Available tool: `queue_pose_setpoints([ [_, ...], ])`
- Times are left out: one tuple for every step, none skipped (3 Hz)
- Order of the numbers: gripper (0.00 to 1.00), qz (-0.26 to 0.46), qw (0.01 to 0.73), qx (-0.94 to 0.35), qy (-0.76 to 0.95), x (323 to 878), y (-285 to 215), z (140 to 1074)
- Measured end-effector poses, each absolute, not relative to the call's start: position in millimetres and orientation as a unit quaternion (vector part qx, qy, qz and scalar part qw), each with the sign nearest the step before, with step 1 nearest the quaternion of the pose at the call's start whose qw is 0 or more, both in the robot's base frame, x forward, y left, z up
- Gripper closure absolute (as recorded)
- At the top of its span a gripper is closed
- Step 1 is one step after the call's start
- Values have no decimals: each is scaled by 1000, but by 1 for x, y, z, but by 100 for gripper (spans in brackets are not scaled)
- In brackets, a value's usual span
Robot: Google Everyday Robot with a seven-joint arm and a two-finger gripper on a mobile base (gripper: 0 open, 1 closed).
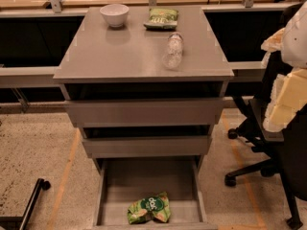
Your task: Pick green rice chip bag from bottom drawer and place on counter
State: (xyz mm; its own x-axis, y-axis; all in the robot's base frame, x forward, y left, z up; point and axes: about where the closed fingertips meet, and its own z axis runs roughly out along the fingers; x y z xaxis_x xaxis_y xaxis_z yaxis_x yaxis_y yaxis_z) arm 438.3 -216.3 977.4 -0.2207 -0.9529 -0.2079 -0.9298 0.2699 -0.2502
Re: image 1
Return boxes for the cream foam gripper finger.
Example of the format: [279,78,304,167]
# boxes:
[263,68,307,132]
[261,28,285,66]

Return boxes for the green rice chip bag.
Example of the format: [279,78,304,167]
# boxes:
[128,192,171,224]

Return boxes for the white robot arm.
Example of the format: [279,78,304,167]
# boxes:
[261,2,307,132]

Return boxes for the green snack bag on counter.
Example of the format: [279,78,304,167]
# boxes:
[144,8,178,30]

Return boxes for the grey drawer cabinet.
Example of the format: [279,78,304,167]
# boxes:
[52,5,235,230]

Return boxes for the grey middle drawer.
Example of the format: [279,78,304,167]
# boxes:
[83,135,211,158]

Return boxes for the grey drawer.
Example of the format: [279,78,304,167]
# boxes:
[65,98,223,127]
[83,135,211,158]

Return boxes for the open bottom drawer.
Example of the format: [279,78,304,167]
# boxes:
[92,157,218,230]

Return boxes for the grey top drawer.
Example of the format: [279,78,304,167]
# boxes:
[65,98,223,127]

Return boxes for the black office chair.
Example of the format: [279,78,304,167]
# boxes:
[224,2,307,230]

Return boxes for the clear plastic water bottle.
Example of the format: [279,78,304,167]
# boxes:
[162,32,183,70]

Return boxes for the white ceramic bowl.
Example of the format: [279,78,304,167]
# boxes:
[100,4,130,28]

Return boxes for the black wheeled stand leg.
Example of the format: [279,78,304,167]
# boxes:
[0,178,51,230]

